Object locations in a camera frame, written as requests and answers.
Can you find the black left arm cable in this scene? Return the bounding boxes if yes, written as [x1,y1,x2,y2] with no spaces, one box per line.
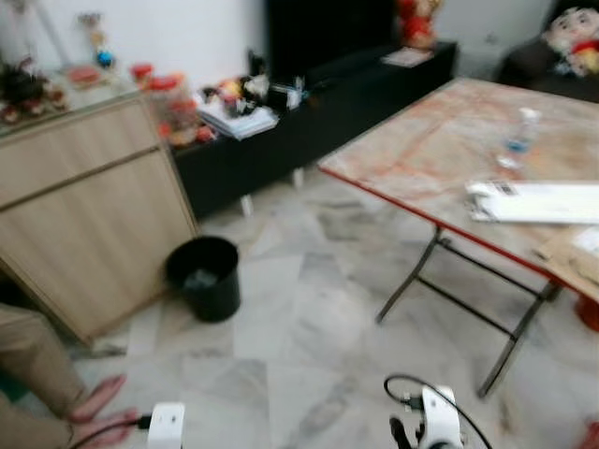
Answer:
[67,414,153,449]

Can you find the brown cardboard box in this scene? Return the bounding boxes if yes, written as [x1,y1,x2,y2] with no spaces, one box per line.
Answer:
[533,226,599,300]

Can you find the black rubbish bin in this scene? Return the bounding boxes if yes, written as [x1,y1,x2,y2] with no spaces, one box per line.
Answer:
[166,236,241,324]

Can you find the light wooden cabinet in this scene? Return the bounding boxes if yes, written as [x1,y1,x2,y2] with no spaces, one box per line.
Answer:
[0,89,199,345]

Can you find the white paper sheet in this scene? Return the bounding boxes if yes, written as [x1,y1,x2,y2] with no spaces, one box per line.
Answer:
[382,47,433,68]

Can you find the clear bottle with blue label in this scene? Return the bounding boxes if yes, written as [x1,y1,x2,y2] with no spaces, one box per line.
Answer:
[496,108,542,171]

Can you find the person's leg in khaki trousers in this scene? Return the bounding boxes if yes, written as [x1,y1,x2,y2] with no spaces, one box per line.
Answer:
[0,304,90,449]

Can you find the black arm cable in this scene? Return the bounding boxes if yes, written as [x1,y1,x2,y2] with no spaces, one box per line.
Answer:
[384,373,494,449]
[67,414,153,449]

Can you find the red lid plastic jar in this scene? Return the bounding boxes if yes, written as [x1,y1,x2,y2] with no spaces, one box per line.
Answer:
[148,75,193,141]

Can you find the marble top folding table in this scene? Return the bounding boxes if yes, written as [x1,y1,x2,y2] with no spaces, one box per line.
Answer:
[318,78,599,398]

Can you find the red plastic stool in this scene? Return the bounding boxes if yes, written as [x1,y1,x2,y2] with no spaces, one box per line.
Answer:
[575,295,599,334]

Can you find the colourful trophy figurine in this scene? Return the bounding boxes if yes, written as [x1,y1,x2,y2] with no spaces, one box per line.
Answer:
[80,11,118,71]

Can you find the black armchair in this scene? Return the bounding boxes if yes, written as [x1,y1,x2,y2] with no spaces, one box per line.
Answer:
[496,37,599,104]

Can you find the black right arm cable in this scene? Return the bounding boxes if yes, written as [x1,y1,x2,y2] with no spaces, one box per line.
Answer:
[384,373,494,449]

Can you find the cartoon boy plush doll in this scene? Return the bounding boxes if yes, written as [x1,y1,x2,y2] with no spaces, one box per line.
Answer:
[543,7,599,78]

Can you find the small toy figures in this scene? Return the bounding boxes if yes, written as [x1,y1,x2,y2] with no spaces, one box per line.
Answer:
[201,73,308,113]

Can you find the grey crumpled trash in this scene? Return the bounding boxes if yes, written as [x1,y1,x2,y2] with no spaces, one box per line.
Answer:
[184,268,219,290]

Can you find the red object on floor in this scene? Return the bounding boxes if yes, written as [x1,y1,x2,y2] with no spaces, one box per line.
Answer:
[578,423,599,449]

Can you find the black low tv console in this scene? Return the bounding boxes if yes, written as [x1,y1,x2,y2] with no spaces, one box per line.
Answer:
[176,42,460,221]

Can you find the red figurine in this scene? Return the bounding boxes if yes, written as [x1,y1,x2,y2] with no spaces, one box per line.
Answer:
[395,0,441,50]

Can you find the black television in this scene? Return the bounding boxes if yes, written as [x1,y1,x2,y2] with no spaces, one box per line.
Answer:
[265,0,399,85]

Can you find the stack of white books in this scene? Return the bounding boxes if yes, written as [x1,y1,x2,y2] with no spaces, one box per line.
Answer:
[198,101,280,141]

